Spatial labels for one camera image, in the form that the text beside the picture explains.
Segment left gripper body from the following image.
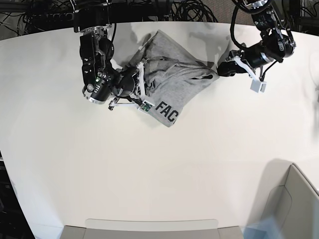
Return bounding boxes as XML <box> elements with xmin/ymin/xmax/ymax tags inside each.
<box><xmin>225</xmin><ymin>44</ymin><xmax>273</xmax><ymax>81</ymax></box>

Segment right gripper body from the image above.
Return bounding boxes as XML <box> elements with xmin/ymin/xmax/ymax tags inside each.
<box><xmin>108</xmin><ymin>59</ymin><xmax>150</xmax><ymax>110</ymax></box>

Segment grey T-shirt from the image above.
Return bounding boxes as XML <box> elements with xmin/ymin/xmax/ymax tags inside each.
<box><xmin>127</xmin><ymin>30</ymin><xmax>218</xmax><ymax>127</ymax></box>

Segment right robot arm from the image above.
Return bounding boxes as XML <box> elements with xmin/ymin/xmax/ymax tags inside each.
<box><xmin>71</xmin><ymin>0</ymin><xmax>154</xmax><ymax>113</ymax></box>

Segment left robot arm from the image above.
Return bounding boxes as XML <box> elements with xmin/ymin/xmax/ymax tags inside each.
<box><xmin>217</xmin><ymin>0</ymin><xmax>296</xmax><ymax>81</ymax></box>

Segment grey bin right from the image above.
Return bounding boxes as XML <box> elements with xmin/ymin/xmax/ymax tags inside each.
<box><xmin>263</xmin><ymin>164</ymin><xmax>319</xmax><ymax>239</ymax></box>

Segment grey bin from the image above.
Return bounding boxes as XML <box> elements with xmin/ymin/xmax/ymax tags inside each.
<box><xmin>263</xmin><ymin>164</ymin><xmax>319</xmax><ymax>239</ymax></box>
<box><xmin>60</xmin><ymin>219</ymin><xmax>244</xmax><ymax>239</ymax></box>

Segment grey bin front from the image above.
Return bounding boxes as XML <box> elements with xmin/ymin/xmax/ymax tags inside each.
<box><xmin>60</xmin><ymin>219</ymin><xmax>244</xmax><ymax>239</ymax></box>

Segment blue cloth in bin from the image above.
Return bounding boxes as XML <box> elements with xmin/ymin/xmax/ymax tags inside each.
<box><xmin>242</xmin><ymin>217</ymin><xmax>278</xmax><ymax>239</ymax></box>

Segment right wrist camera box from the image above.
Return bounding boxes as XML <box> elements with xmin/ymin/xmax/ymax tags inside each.
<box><xmin>138</xmin><ymin>101</ymin><xmax>154</xmax><ymax>114</ymax></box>

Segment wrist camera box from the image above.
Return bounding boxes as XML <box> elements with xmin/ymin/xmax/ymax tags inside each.
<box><xmin>250</xmin><ymin>80</ymin><xmax>267</xmax><ymax>93</ymax></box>
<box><xmin>138</xmin><ymin>101</ymin><xmax>154</xmax><ymax>114</ymax></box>

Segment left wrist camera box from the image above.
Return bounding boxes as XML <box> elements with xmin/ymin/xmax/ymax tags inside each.
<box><xmin>250</xmin><ymin>80</ymin><xmax>267</xmax><ymax>93</ymax></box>

